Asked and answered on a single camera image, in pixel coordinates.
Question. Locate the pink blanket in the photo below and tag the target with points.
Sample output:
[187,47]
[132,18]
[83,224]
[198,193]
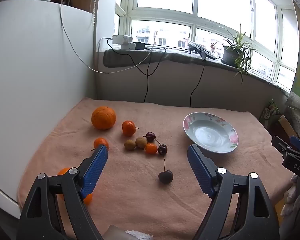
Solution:
[140,200]

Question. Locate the cardboard box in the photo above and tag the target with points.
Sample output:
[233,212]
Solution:
[287,125]

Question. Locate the white panel board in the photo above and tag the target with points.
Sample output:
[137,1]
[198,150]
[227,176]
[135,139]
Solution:
[27,80]

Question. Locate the white fuzzy cloth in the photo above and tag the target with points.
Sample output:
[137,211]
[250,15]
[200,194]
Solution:
[137,235]

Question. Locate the grey windowsill cloth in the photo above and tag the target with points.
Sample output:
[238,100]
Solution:
[120,58]

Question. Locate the dark tablet on stand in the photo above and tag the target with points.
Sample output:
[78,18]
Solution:
[198,48]

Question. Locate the mandarin with stem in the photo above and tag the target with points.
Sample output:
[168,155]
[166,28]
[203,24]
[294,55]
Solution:
[128,128]

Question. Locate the green snack bag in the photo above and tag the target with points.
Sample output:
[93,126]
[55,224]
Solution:
[271,111]

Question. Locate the small red figurine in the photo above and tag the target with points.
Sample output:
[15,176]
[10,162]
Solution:
[213,46]

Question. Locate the translucent grey object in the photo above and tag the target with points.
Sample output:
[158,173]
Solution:
[115,232]

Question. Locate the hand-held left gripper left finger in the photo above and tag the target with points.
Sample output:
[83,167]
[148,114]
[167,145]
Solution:
[95,172]

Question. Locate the large white power adapter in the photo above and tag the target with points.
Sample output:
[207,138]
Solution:
[120,39]

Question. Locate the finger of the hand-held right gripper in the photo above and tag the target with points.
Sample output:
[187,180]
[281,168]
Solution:
[281,143]
[297,142]

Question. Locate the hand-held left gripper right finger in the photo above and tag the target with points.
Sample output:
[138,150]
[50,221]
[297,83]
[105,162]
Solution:
[198,170]

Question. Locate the small white power adapter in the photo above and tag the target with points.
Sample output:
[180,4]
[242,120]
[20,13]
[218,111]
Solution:
[128,46]

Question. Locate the black power adapter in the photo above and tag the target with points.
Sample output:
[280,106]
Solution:
[139,45]

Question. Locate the floral white plate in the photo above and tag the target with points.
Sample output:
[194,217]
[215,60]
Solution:
[210,135]

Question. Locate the potted spider plant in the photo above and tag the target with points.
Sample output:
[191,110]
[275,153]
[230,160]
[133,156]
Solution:
[232,52]

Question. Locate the small brown kiwi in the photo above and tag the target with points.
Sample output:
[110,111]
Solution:
[129,144]
[141,142]

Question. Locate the dark red cherry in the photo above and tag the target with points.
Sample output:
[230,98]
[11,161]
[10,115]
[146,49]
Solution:
[150,136]
[165,176]
[162,149]

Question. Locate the cream plush cloth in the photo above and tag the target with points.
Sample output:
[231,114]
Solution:
[291,197]

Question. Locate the large orange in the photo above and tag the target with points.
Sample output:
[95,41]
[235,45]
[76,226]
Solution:
[103,117]

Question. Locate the small mandarin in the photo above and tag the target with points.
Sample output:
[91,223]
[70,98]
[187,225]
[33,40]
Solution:
[100,142]

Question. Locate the kumquat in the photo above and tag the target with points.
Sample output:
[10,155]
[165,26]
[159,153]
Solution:
[151,148]

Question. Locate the medium smooth orange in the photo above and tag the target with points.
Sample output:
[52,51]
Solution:
[63,172]

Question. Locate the white window frame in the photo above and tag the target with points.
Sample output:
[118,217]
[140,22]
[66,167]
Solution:
[195,5]

